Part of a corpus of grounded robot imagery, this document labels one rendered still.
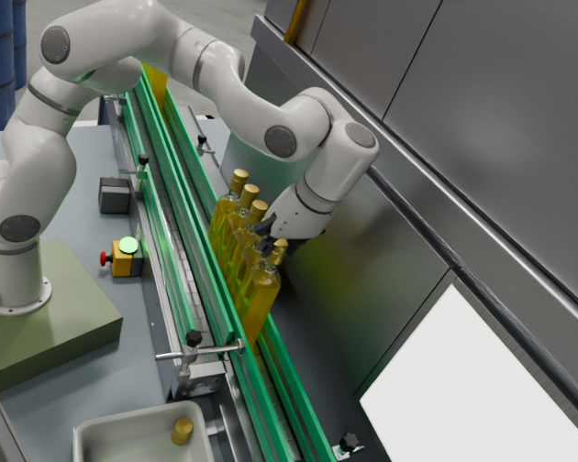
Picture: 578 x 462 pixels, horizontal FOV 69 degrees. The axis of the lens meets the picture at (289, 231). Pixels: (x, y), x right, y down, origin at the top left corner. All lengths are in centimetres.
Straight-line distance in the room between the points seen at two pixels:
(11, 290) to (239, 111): 63
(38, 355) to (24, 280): 15
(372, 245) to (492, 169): 24
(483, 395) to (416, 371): 12
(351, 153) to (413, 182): 16
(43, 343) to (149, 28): 64
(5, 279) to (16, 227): 20
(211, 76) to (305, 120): 16
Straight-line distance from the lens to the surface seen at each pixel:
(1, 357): 98
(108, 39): 67
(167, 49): 68
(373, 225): 76
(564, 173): 60
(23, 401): 101
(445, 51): 75
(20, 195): 79
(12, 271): 98
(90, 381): 103
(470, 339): 64
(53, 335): 100
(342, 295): 83
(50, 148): 77
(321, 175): 62
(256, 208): 85
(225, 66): 64
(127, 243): 116
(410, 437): 77
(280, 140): 56
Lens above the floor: 162
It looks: 34 degrees down
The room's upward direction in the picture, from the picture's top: 23 degrees clockwise
